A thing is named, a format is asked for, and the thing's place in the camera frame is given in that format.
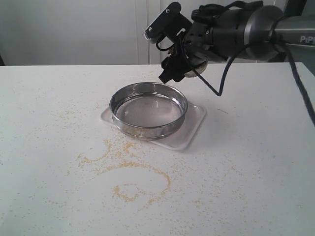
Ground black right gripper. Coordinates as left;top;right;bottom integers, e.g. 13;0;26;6
159;23;212;84

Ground stainless steel cup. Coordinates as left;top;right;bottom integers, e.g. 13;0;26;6
185;58;208;78

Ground round stainless steel sieve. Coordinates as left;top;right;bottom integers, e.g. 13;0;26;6
109;82;189;140

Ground white plastic tray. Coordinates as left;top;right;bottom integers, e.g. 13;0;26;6
100;102;207;150

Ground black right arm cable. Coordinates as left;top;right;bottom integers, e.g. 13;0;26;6
155;0;315;128

